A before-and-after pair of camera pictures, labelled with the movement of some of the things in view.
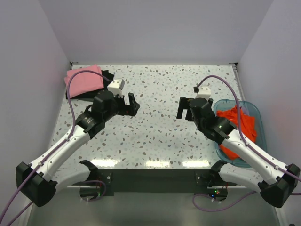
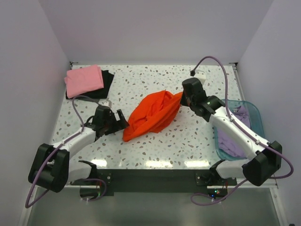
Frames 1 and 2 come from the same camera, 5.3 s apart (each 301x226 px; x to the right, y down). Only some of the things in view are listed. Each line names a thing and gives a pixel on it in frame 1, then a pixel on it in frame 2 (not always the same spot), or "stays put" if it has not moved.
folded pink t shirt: [83, 80] stays put
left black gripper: [130, 109] -> [121, 125]
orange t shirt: [248, 126] -> [153, 113]
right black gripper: [184, 105] -> [183, 100]
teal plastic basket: [226, 104] stays put
